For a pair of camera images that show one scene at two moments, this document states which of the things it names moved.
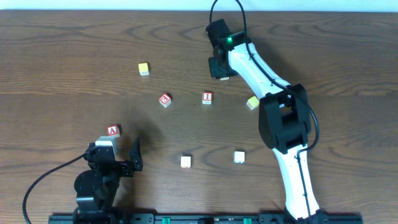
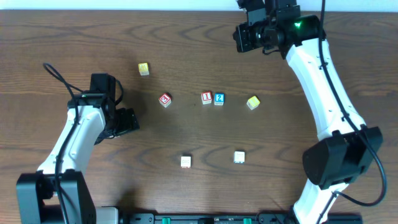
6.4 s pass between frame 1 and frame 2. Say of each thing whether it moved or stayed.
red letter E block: stayed
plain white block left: stayed
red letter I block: stayed
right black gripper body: moved
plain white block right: stayed
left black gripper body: moved
